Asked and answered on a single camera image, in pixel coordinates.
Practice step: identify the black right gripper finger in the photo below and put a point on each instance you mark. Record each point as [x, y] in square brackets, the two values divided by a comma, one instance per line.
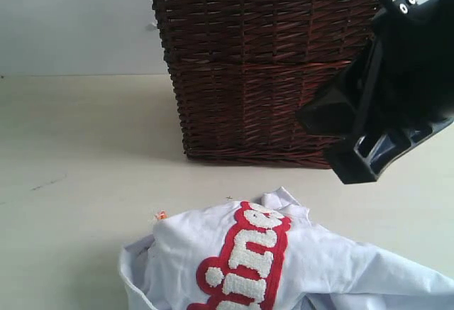
[340, 107]
[364, 159]

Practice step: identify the dark brown wicker basket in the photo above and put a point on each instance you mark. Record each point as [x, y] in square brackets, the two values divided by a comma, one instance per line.
[240, 70]

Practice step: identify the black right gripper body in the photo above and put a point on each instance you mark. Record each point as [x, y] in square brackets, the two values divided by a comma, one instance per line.
[414, 92]

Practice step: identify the white t-shirt with red lettering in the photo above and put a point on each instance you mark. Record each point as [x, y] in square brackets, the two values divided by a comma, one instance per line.
[269, 255]

